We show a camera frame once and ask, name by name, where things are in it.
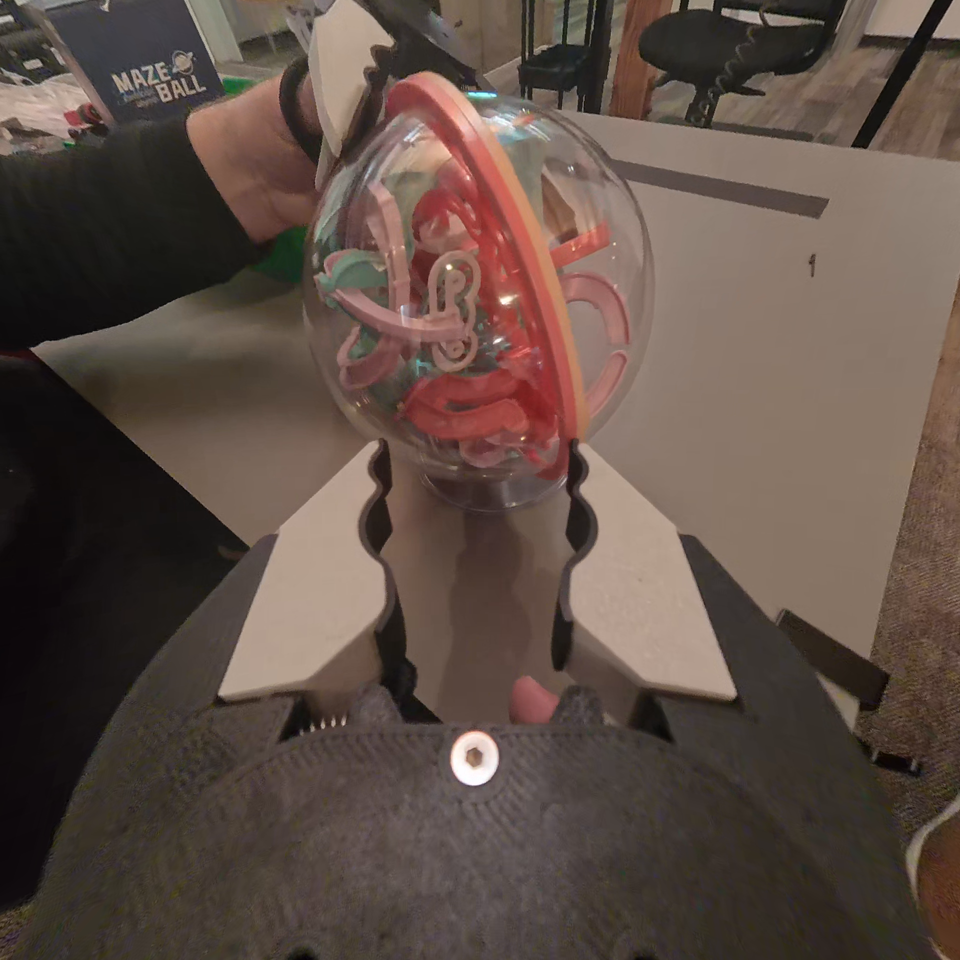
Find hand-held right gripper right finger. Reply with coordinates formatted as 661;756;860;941
551;438;738;702

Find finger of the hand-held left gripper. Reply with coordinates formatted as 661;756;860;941
307;0;396;190

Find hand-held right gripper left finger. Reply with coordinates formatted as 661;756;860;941
217;440;410;704

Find clear plastic ball stand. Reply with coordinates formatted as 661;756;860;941
422;448;573;513

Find clear maze ball red tracks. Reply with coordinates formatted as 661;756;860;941
303;71;656;483

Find person's left forearm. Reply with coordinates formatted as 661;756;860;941
0;116;265;351

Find person's left hand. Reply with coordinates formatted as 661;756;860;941
186;69;325;246

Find person's right hand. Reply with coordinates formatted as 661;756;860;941
510;675;561;726

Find green plastic bin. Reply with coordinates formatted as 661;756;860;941
217;73;310;288

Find blue printed box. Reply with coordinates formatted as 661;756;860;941
51;0;228;126

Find wooden pillar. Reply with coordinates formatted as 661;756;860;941
606;0;663;119

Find black mesh office chair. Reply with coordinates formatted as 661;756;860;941
637;0;850;126

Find black tape strip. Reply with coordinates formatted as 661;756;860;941
609;157;831;220

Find person's shoe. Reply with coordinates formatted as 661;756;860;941
903;812;960;960

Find black table leg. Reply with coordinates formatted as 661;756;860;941
849;0;955;150

